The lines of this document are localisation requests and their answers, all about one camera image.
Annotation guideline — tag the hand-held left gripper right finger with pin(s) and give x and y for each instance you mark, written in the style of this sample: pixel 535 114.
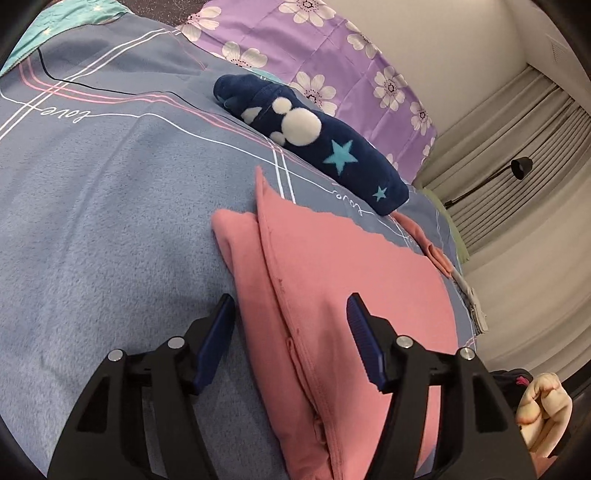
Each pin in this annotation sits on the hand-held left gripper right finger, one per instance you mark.
pixel 367 344

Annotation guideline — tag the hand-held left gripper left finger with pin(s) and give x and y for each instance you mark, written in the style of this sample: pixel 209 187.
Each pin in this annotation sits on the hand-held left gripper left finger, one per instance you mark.
pixel 214 344

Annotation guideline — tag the pink long-sleeved shirt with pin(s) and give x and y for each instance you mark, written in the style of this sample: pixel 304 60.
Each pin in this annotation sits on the pink long-sleeved shirt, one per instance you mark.
pixel 314 277

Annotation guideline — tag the folded white clothes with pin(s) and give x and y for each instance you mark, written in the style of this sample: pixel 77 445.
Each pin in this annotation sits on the folded white clothes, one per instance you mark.
pixel 471 300

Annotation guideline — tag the person's right hand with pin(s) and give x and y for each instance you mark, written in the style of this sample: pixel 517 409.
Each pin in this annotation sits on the person's right hand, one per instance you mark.
pixel 545 410

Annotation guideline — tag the folded coral garment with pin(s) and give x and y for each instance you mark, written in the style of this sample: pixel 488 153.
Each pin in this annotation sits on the folded coral garment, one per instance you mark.
pixel 434 249

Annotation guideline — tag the light green pillow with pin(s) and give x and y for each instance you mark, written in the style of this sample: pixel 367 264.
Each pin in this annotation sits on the light green pillow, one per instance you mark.
pixel 455 230

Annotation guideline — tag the beige pleated curtain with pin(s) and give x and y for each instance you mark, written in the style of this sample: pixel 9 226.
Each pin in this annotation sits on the beige pleated curtain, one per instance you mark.
pixel 531 230

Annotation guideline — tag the blue-grey striped duvet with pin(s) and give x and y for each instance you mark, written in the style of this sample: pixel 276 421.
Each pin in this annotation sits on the blue-grey striped duvet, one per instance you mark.
pixel 115 221

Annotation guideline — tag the navy star print blanket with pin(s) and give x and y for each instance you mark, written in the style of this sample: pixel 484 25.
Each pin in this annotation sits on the navy star print blanket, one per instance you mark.
pixel 323 138

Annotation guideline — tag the black floor lamp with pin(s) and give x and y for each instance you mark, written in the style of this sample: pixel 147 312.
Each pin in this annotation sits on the black floor lamp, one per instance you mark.
pixel 521 167

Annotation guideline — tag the purple floral pillow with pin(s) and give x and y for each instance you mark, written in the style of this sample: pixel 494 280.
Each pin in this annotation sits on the purple floral pillow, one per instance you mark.
pixel 332 50

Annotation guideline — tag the white air vent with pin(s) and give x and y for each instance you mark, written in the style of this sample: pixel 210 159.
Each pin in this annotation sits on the white air vent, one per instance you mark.
pixel 559 50

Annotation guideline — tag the purple deer print bedsheet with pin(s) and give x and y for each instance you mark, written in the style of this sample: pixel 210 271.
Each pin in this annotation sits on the purple deer print bedsheet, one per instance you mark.
pixel 161 4

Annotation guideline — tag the teal blanket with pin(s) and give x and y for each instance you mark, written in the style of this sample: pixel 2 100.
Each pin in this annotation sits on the teal blanket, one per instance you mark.
pixel 60 23

